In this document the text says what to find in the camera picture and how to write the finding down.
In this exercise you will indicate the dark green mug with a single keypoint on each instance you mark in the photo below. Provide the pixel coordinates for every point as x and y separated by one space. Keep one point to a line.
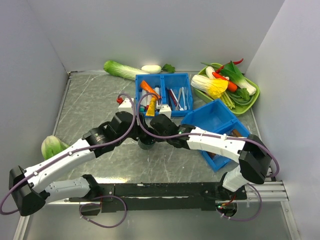
146 144

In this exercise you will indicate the green beans bundle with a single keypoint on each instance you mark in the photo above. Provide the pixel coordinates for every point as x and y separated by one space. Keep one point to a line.
233 100

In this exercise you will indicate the small green cabbage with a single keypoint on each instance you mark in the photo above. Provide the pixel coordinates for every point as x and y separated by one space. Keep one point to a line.
52 146

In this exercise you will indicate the blue toiletry double bin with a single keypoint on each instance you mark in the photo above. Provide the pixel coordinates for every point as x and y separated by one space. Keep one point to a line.
172 81

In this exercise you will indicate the yellow toothpaste tube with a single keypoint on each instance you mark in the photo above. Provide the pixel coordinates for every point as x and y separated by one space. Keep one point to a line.
151 108

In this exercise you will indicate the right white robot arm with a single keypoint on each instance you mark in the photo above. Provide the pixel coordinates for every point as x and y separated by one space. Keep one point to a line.
249 153

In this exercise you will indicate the white radish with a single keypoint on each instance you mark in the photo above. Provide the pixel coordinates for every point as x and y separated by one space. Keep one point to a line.
152 69

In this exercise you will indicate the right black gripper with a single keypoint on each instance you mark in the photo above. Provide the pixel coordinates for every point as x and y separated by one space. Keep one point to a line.
159 140

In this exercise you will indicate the green vegetable tray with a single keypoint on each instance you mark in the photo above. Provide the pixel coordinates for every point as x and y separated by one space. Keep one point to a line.
243 96

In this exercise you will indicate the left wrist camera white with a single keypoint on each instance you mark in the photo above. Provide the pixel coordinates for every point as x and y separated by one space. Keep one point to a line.
124 105

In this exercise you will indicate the orange carrot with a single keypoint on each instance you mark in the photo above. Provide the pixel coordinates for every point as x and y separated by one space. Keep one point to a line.
231 87

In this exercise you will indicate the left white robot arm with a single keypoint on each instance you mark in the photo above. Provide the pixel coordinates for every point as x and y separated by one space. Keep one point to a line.
32 188

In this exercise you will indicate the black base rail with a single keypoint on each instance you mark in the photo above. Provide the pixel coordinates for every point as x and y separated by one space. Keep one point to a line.
162 196

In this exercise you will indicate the red chili pepper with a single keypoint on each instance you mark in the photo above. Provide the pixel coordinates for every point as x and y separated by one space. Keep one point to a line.
227 64

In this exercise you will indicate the white toothpaste tube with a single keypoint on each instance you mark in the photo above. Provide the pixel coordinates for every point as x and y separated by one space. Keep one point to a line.
144 100

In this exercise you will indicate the bok choy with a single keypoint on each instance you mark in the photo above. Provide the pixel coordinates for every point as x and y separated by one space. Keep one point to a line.
235 75

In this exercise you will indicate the red toothbrush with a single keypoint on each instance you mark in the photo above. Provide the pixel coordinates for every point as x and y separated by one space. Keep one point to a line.
172 99

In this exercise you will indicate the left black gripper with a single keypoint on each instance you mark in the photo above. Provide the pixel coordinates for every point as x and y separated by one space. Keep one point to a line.
137 132

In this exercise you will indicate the yellow white cabbage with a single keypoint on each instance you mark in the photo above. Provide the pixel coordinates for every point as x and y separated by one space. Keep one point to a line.
212 87

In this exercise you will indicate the orange toothpaste tube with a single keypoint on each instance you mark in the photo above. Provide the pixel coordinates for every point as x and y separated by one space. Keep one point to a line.
145 86

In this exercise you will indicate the white toothbrush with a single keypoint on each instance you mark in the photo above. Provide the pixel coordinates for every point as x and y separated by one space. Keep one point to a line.
182 99

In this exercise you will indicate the long green napa cabbage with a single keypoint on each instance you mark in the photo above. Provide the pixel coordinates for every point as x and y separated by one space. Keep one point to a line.
123 71

